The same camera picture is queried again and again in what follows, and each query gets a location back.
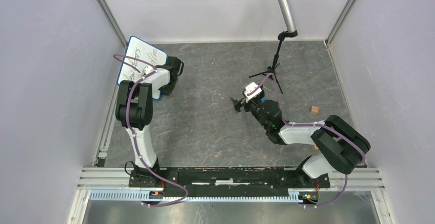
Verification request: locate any blue framed whiteboard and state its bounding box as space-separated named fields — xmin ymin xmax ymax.
xmin=113 ymin=36 xmax=169 ymax=100

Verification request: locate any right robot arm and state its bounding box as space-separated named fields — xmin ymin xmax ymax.
xmin=230 ymin=98 xmax=371 ymax=187

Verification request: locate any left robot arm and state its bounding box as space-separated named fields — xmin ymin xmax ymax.
xmin=115 ymin=56 xmax=184 ymax=187

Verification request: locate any black tripod stand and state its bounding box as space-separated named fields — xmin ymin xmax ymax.
xmin=248 ymin=30 xmax=298 ymax=78

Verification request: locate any small wooden cube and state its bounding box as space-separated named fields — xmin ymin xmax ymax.
xmin=310 ymin=106 xmax=320 ymax=115

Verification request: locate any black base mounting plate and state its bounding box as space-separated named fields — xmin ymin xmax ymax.
xmin=126 ymin=167 xmax=331 ymax=198

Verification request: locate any silver pole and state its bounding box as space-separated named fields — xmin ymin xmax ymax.
xmin=278 ymin=0 xmax=298 ymax=37

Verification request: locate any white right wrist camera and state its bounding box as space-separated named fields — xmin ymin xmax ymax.
xmin=243 ymin=82 xmax=262 ymax=102

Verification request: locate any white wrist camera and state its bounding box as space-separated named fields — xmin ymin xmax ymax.
xmin=142 ymin=66 xmax=154 ymax=76
xmin=243 ymin=82 xmax=262 ymax=102

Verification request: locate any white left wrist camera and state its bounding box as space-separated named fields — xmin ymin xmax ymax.
xmin=142 ymin=66 xmax=154 ymax=76

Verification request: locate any slotted cable duct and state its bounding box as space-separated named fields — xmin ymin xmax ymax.
xmin=89 ymin=190 xmax=302 ymax=202

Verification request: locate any aluminium frame rail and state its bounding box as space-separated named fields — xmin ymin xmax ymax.
xmin=77 ymin=167 xmax=385 ymax=192

